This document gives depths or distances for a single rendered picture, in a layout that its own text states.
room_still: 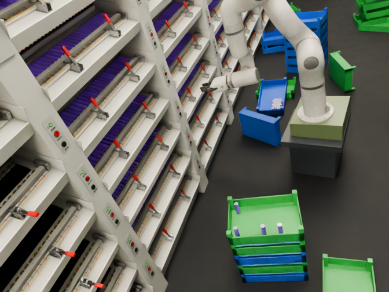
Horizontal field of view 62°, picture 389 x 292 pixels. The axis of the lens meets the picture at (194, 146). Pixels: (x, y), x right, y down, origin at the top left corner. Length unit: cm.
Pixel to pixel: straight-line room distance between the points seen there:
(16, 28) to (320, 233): 155
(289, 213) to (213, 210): 62
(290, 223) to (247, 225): 18
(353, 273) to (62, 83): 143
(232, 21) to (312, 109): 62
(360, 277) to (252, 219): 54
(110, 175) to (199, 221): 79
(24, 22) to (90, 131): 40
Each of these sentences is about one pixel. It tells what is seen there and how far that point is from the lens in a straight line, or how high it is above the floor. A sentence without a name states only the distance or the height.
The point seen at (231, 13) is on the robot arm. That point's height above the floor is 101.
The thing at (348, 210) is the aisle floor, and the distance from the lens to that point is 189.
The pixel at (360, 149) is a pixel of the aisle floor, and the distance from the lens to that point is 222.
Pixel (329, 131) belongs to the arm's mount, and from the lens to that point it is 182.
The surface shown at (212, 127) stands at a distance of 232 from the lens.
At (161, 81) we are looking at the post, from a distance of 159.
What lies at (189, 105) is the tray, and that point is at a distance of 190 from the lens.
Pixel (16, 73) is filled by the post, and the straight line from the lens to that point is 100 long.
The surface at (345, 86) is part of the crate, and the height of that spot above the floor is 6.
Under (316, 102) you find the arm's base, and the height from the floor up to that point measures 48.
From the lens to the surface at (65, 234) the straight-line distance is 118.
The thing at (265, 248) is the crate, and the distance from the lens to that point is 143.
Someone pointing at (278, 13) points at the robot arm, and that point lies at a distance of 158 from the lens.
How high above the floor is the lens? 149
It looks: 38 degrees down
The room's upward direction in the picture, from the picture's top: 20 degrees counter-clockwise
